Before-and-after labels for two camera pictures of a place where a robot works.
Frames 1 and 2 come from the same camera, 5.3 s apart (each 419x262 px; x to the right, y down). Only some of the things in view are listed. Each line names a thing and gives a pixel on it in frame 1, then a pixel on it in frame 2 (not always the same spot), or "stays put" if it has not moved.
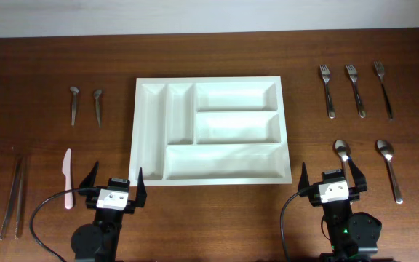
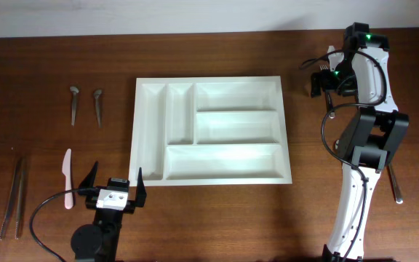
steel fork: x=326 y=74 stays put
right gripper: x=358 y=178 → x=351 y=86
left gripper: x=141 y=196 stays put
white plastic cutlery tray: x=209 y=130 stays put
